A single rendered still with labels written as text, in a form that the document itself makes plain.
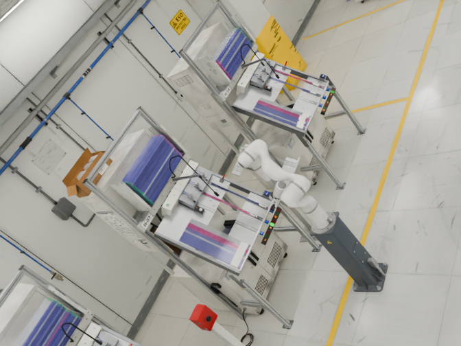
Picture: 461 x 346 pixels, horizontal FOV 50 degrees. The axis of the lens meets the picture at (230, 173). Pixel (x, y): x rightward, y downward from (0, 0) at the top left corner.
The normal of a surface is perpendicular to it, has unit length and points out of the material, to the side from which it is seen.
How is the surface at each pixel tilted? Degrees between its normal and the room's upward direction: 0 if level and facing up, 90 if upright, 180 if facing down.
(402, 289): 0
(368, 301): 0
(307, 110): 44
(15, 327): 90
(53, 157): 90
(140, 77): 90
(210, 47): 90
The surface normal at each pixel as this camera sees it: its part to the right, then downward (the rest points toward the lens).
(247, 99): 0.05, -0.54
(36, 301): 0.69, -0.11
